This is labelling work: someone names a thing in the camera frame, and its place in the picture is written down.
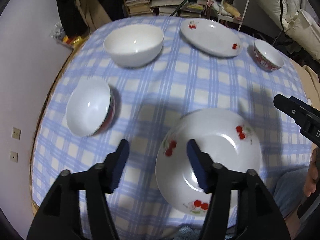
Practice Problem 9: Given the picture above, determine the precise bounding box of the small red patterned bowl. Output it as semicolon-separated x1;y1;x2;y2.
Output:
253;40;284;72

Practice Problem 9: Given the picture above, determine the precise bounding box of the cherry plate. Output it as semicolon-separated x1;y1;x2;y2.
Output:
180;18;243;58
155;108;261;217

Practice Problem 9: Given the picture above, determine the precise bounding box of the white bowl red outside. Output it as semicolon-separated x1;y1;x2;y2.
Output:
66;77;116;137

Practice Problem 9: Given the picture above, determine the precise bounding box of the large white bowl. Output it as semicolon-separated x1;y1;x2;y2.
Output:
104;24;164;68

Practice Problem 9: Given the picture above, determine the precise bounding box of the person right hand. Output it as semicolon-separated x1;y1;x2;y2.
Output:
303;148;319;197

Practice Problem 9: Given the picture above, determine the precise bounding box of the beige blanket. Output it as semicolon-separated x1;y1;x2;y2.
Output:
291;60;319;110

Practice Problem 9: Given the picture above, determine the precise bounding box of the white padded duvet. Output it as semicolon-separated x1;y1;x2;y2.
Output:
257;0;319;61

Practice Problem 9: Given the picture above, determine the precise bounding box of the blue checked tablecloth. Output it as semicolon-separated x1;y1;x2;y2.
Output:
32;17;311;239

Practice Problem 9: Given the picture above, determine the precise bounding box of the white metal trolley cart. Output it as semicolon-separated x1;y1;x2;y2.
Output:
217;0;250;31

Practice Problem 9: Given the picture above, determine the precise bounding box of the yellow plastic bag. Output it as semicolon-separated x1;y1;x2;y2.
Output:
62;36;87;49

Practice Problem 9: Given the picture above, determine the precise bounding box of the stack of books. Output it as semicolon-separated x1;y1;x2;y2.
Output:
125;0;153;17

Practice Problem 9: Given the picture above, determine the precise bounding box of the lower wall socket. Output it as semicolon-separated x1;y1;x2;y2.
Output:
9;151;18;163

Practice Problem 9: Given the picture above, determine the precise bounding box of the wall socket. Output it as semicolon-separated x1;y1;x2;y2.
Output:
11;127;21;140
9;151;18;163

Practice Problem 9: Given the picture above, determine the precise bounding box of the upper wall socket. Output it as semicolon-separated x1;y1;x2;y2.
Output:
11;127;21;140

